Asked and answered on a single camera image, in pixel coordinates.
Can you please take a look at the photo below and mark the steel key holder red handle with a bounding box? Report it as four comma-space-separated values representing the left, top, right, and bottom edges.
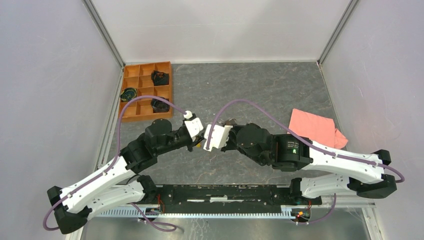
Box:
220, 118, 237, 127

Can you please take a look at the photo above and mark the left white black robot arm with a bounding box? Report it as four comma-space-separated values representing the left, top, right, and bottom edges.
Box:
47, 115, 204, 235

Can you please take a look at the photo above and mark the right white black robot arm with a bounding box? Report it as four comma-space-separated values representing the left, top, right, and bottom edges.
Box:
218, 123, 397, 204

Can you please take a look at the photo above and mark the black rolled item bottom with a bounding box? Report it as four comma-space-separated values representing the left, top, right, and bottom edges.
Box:
150, 98, 170, 113

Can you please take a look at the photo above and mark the black rolled item top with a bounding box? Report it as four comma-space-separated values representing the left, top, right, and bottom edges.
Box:
150, 70, 170, 86

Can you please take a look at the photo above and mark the orange compartment tray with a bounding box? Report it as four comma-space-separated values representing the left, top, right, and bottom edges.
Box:
119, 61, 173, 123

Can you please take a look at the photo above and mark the green black rolled item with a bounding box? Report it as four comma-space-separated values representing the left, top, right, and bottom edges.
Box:
119, 87, 138, 103

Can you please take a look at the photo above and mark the pink folded cloth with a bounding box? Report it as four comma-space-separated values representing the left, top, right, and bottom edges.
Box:
288, 108, 348, 149

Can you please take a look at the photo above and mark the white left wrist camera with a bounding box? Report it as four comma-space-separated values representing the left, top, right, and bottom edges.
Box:
183, 110, 204, 141

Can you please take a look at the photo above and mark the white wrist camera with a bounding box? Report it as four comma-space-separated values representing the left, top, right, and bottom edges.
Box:
183, 110, 204, 141
203, 125, 233, 152

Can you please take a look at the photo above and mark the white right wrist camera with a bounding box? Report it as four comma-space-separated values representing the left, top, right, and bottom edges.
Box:
203, 125, 233, 152

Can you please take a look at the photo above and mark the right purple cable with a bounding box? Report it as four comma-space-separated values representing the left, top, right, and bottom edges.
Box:
205, 98, 406, 225

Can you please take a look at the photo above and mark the purple cable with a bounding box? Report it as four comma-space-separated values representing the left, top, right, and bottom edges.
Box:
42, 95, 193, 233
205, 98, 406, 225

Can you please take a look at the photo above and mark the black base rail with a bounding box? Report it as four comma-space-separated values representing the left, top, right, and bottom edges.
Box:
137, 184, 323, 214

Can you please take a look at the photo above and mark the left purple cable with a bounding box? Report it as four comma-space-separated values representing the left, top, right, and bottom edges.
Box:
42, 95, 193, 233

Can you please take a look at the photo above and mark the white slotted cable duct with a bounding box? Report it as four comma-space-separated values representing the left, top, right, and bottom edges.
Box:
96, 205, 298, 220

